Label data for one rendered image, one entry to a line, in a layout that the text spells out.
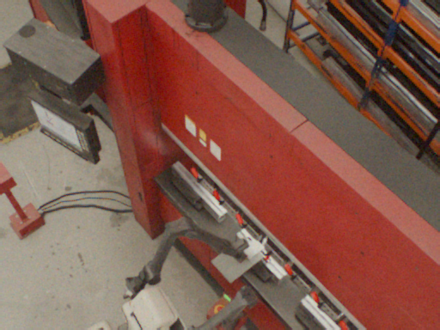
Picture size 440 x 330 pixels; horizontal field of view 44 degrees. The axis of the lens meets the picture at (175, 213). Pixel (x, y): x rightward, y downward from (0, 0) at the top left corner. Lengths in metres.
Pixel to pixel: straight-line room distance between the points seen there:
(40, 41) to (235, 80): 1.22
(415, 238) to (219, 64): 1.05
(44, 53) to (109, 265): 1.99
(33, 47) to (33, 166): 2.11
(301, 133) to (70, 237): 2.81
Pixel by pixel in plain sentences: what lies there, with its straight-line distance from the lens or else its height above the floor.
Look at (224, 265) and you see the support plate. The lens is 3.31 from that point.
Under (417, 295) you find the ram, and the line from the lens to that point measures 2.33.
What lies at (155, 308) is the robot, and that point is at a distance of 2.82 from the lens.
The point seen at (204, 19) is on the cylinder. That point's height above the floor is 2.36.
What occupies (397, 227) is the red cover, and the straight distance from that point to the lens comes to 2.08.
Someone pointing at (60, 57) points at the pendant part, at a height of 1.95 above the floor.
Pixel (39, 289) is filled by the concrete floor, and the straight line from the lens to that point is 4.51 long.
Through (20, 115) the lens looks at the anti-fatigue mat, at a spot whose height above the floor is 0.01.
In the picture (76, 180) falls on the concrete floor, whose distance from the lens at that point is 4.89.
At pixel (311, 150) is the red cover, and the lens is 2.17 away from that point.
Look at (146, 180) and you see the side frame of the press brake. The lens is 3.71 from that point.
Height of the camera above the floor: 4.06
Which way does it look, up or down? 62 degrees down
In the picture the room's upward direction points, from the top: 6 degrees counter-clockwise
